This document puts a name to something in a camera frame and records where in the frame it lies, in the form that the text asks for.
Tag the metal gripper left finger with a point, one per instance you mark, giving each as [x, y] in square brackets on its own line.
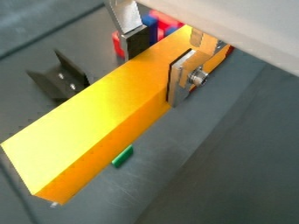
[133, 33]

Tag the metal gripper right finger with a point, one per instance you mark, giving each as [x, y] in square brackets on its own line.
[191, 75]

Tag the long yellow block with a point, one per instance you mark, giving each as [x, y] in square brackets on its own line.
[63, 149]

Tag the red slotted board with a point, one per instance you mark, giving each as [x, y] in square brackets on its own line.
[115, 36]

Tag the dark blue U block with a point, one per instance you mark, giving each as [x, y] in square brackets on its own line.
[162, 26]

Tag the green zigzag block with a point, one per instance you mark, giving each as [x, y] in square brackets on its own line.
[123, 156]

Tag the black angle bracket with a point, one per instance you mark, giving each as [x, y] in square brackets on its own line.
[63, 81]

